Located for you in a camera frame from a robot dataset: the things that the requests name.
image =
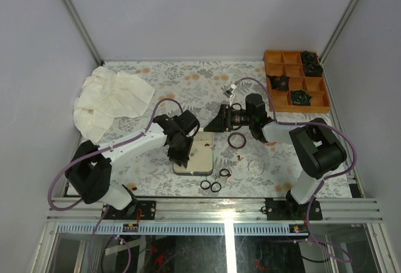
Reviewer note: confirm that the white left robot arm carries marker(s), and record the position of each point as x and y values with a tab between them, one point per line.
91	168

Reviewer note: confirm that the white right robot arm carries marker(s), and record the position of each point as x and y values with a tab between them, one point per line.
317	148

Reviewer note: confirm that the cream and navy jewelry box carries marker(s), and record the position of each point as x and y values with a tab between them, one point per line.
202	163

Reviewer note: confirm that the dark purple bangle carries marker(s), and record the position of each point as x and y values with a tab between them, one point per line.
236	140

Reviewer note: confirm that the dark green fabric flower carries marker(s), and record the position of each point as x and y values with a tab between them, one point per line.
300	98

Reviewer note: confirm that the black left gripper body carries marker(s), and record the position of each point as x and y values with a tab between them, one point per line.
185	135

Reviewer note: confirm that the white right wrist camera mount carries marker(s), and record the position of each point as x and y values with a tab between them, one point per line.
229	92

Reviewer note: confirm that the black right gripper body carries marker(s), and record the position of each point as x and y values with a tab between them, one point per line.
237	118

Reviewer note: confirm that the floral table mat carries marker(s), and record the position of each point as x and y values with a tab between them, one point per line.
198	87

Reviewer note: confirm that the orange divided tray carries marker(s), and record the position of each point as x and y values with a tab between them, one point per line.
289	63

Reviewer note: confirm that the white crumpled cloth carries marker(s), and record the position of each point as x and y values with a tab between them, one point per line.
107	95

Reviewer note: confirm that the dark fabric flower orange dots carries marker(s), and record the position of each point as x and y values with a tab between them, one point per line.
280	83

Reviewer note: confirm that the silver wire bangle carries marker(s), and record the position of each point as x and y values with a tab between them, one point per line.
256	167

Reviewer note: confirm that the aluminium rail frame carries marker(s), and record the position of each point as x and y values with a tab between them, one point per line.
211	216

